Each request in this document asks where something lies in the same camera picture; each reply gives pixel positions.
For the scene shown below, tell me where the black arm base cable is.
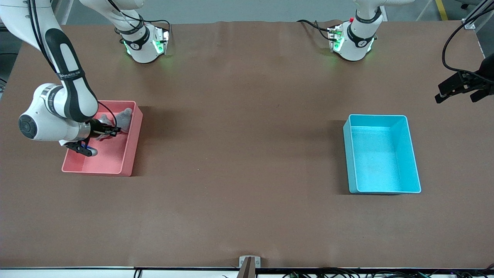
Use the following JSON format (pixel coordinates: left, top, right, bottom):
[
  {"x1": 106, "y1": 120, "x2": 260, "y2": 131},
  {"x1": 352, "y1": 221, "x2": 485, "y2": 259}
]
[
  {"x1": 296, "y1": 19, "x2": 334, "y2": 42},
  {"x1": 107, "y1": 0, "x2": 172, "y2": 43}
]

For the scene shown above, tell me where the silver base connector bracket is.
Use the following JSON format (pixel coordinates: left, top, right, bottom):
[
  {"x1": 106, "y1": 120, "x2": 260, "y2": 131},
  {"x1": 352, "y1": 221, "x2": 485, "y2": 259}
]
[
  {"x1": 327, "y1": 24, "x2": 345, "y2": 53},
  {"x1": 152, "y1": 28, "x2": 171, "y2": 55}
]

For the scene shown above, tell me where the large table cover mat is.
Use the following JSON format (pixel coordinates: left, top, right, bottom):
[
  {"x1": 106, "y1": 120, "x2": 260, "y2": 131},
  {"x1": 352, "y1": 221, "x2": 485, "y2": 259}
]
[{"x1": 0, "y1": 20, "x2": 494, "y2": 270}]

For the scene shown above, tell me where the black right arm base cable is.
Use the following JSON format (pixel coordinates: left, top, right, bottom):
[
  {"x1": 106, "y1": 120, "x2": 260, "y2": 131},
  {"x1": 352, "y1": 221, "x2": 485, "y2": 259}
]
[{"x1": 107, "y1": 0, "x2": 172, "y2": 43}]

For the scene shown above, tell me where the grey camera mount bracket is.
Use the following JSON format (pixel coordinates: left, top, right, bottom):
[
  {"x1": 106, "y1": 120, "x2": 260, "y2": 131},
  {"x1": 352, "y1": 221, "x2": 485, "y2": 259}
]
[{"x1": 238, "y1": 256, "x2": 262, "y2": 278}]

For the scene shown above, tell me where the grey plush with white belly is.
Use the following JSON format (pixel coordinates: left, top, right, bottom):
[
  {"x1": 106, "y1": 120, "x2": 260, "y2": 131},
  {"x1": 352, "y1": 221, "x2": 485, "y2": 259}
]
[{"x1": 95, "y1": 113, "x2": 115, "y2": 140}]

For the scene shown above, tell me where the black cable bundle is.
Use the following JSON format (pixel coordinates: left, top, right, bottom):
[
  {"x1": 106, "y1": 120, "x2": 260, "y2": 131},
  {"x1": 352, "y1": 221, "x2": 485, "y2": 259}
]
[{"x1": 281, "y1": 267, "x2": 494, "y2": 278}]

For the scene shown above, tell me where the plain grey plush toy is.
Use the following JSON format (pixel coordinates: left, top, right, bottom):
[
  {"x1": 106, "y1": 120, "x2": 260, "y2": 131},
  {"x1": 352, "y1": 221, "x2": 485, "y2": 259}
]
[{"x1": 115, "y1": 108, "x2": 133, "y2": 134}]

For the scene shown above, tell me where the aluminium frame profile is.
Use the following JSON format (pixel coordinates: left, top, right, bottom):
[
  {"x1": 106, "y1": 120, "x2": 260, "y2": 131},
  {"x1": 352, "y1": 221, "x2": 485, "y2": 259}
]
[{"x1": 462, "y1": 0, "x2": 494, "y2": 31}]

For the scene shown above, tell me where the blue plastic box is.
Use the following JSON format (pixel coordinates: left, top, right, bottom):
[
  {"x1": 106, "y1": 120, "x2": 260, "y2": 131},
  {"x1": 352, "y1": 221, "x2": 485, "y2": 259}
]
[{"x1": 343, "y1": 114, "x2": 422, "y2": 194}]

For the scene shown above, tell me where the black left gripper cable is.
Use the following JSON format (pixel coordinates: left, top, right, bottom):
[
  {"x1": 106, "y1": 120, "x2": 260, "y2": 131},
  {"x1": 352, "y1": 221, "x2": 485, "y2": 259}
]
[{"x1": 442, "y1": 4, "x2": 494, "y2": 83}]

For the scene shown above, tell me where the black left arm base cable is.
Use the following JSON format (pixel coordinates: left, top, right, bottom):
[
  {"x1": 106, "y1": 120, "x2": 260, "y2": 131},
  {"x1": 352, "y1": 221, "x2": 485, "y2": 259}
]
[{"x1": 296, "y1": 19, "x2": 334, "y2": 42}]

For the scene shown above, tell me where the pink plastic box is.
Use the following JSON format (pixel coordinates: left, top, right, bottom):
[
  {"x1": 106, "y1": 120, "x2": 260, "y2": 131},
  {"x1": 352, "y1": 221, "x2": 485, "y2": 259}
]
[{"x1": 62, "y1": 100, "x2": 143, "y2": 177}]

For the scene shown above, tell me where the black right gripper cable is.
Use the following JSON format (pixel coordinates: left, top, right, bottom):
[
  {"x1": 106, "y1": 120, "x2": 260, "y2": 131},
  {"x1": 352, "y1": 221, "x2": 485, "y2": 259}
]
[{"x1": 26, "y1": 0, "x2": 118, "y2": 130}]

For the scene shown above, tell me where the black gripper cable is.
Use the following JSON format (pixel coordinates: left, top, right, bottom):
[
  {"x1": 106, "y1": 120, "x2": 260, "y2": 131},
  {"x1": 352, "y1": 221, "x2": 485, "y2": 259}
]
[
  {"x1": 26, "y1": 0, "x2": 118, "y2": 130},
  {"x1": 442, "y1": 4, "x2": 494, "y2": 83}
]

